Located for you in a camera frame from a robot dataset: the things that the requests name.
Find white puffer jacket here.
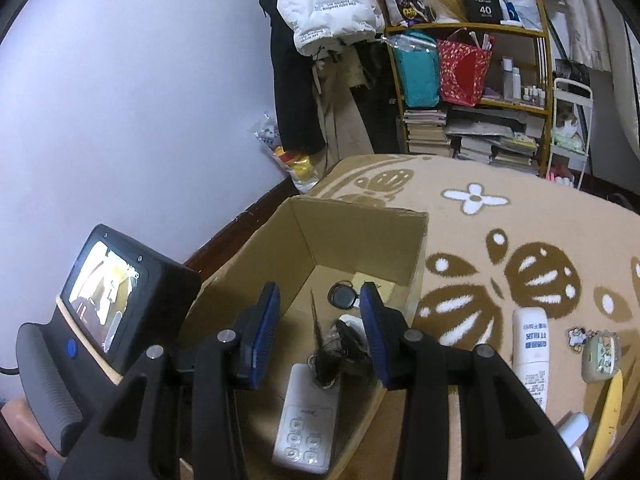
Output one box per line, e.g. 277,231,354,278
276,0,381,56

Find white power strip box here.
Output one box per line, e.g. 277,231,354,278
271,362,342,476

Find white tube with text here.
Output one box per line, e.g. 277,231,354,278
511,306,552,412

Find dark wooden bed frame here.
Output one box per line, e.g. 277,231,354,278
182,175,301,281

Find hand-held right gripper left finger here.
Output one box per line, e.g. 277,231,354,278
56,281,282,480

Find black key fob bunch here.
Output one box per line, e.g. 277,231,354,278
307,317,373,390

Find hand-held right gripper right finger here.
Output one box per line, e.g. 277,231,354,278
360,281,585,480

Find yellow oval case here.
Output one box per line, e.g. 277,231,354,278
581,369,625,478

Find snack bags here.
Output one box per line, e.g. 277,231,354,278
252,115,321,193

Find pile of magazines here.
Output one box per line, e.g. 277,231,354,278
445,105,543,177

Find cardboard box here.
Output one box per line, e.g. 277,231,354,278
177,196,430,480

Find round black key fob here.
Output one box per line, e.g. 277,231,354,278
327,280,360,309

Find black coat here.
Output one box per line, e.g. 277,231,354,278
259,0,328,156

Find beige coat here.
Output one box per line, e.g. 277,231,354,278
312,42,381,171

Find stack of books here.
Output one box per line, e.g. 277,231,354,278
402,107,449,157

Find teal bag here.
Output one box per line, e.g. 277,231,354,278
387,30,442,108

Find green cartoon earbuds case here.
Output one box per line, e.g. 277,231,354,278
581,331,622,384

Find white cart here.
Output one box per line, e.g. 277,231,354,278
545,77,595,191

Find person's left hand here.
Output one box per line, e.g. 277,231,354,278
0,399,51,466

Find red gift bag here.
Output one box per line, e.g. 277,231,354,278
436,30,495,107

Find black box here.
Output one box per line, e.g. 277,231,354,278
462,0,502,24

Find wooden shelf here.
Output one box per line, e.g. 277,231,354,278
382,0,553,178

